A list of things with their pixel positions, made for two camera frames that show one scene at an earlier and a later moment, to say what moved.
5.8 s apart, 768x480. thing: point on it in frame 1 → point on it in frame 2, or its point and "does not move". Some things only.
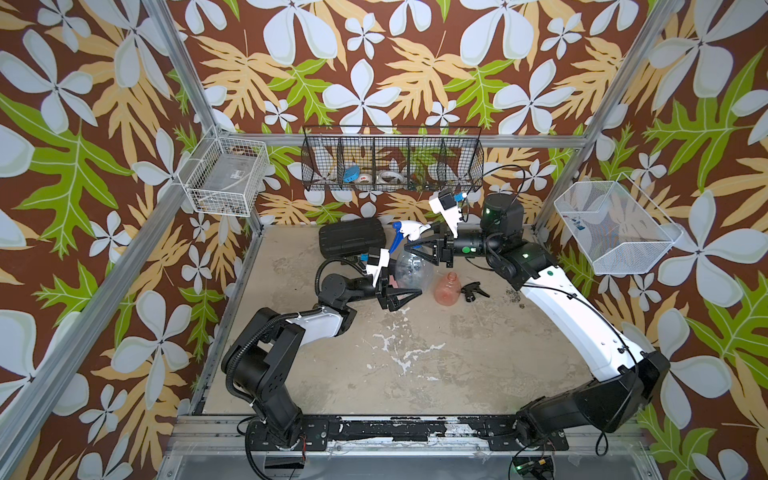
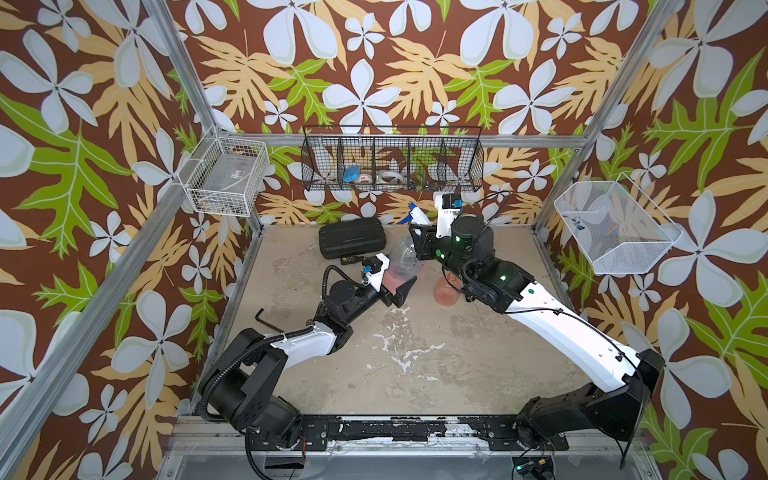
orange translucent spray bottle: x=447 y=290 does not move
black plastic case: x=351 y=239 does not move
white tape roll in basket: x=391 y=177 does not move
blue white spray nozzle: x=408 y=228 → x=416 y=215
